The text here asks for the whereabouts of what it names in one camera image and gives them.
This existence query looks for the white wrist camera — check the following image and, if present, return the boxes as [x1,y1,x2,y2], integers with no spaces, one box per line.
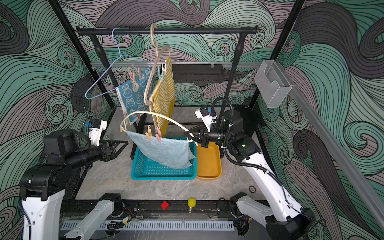
[85,119,108,147]
[195,107,217,132]

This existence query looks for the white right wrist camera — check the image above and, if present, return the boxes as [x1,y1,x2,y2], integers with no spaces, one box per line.
[195,107,217,132]

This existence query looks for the teal plastic basket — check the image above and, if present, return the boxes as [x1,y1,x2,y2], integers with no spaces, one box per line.
[131,143,198,181]

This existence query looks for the light blue wire hanger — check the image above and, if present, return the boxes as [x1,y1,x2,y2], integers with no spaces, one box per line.
[84,27,151,100]

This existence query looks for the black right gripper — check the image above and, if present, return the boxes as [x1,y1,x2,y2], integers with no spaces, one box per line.
[186,124,234,149]

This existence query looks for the pink clothespin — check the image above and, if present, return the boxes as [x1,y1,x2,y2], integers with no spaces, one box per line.
[155,127,162,143]
[128,68,139,93]

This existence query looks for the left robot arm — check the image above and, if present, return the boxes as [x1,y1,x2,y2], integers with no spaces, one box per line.
[20,129,128,240]

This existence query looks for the round floor marker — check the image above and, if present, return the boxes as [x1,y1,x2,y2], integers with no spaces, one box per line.
[249,186,257,194]

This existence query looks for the light blue terry towel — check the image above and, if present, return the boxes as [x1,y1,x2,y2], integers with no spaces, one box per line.
[126,132,195,170]

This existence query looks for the grey clothespin on blue towel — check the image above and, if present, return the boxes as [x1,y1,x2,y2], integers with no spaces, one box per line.
[137,68,142,80]

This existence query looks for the orange plastic tray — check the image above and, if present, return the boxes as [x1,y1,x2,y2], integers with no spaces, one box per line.
[197,142,222,180]

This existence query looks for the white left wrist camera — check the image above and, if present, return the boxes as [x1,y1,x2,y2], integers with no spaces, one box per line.
[85,119,108,147]

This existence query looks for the cream plastic hanger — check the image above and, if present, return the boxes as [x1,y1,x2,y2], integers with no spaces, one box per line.
[119,111,189,133]

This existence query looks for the white clothespin on striped towel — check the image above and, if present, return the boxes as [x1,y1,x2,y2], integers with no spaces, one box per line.
[161,61,167,75]

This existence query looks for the orange clothespin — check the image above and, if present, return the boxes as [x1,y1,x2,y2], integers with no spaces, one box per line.
[145,128,152,141]

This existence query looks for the black clothes rack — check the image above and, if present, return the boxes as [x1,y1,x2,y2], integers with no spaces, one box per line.
[76,25,259,160]

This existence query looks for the yellow striped towel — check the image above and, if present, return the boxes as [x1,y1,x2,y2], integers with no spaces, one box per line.
[150,57,176,118]

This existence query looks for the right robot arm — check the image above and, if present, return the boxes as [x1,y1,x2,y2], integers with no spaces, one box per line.
[185,107,316,240]

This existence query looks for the white slotted cable duct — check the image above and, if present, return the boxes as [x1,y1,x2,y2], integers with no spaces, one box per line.
[59,220,235,232]

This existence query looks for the red diamond marker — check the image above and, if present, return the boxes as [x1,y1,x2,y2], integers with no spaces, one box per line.
[161,201,169,211]

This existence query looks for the pink clothespin on blue towel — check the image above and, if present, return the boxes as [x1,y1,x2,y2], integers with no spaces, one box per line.
[128,68,139,93]

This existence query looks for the blue rabbit print towel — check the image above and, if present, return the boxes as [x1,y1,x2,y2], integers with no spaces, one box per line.
[117,67,152,117]

